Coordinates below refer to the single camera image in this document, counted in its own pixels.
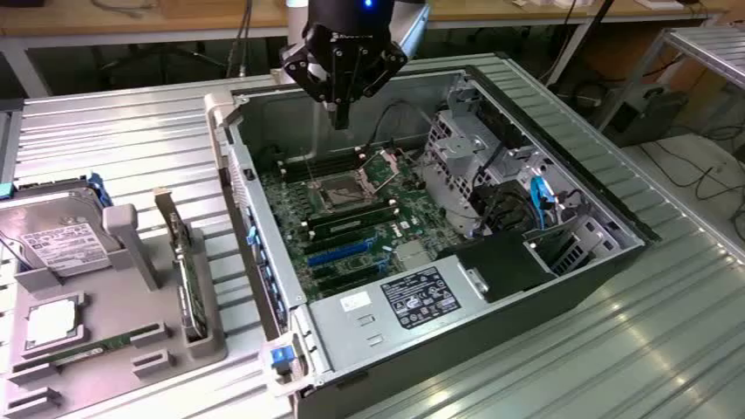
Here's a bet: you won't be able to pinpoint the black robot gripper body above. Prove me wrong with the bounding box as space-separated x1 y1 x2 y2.
306 0 395 60

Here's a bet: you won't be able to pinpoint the green graphics card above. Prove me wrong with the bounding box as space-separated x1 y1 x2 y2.
151 186 209 340

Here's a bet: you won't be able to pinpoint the open black PC case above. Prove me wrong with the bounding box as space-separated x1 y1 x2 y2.
202 64 662 419

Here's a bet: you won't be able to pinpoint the metal socket cover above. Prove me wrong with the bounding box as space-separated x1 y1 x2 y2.
354 148 406 187

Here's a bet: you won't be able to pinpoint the silver metal drive cage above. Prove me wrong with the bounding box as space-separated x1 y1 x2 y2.
421 108 509 233

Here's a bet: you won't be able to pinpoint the CPU socket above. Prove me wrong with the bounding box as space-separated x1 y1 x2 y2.
317 172 374 215

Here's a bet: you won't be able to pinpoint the green motherboard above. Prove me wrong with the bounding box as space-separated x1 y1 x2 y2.
258 143 461 302

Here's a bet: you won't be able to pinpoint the black installed RAM stick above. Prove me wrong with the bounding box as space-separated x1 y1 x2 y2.
305 203 399 229

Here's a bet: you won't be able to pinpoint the labelled installed RAM stick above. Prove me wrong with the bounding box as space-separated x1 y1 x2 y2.
310 213 402 240

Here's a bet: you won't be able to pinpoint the long wooden desk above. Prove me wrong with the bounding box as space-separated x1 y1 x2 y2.
0 0 729 98

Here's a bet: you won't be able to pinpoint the silver chipset heatsink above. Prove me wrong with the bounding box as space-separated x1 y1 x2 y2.
391 243 433 267

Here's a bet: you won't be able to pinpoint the blue expansion slot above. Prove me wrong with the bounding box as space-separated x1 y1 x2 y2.
306 244 363 268

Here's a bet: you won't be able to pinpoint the blue disk caddy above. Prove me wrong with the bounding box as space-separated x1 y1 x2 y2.
0 172 114 210

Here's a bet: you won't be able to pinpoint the black expansion slot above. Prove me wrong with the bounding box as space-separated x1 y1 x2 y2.
317 260 377 290

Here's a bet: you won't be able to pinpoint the black box on floor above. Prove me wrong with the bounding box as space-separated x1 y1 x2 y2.
602 86 689 148

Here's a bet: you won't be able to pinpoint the metal slat side table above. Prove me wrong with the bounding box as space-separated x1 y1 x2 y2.
593 28 745 132

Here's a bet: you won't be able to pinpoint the silver hard disk drive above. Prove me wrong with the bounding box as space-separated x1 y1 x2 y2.
0 178 114 278

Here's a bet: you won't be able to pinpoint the grey power supply unit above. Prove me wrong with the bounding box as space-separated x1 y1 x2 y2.
307 255 491 376

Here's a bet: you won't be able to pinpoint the grey plastic parts rack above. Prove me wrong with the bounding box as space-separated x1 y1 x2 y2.
0 204 231 416

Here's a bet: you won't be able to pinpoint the silver CPU chip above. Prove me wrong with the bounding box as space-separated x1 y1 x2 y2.
22 299 81 348

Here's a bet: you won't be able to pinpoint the green RAM stick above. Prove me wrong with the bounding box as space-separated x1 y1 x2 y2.
10 322 159 372

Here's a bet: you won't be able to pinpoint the black wire in case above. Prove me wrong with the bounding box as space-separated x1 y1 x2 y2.
370 100 437 150

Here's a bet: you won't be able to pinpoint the hanging grey cable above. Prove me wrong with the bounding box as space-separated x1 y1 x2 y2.
223 0 254 79

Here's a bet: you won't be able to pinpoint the grey cable on desk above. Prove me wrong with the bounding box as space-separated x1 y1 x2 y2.
89 0 159 21

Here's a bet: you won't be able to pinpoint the blue SATA wire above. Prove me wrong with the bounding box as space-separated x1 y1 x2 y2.
529 174 554 230

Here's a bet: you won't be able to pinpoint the grey metal frame post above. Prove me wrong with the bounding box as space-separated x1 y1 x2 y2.
0 99 24 184

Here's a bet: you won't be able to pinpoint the black floor cables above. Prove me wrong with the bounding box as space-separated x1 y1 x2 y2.
633 126 745 203

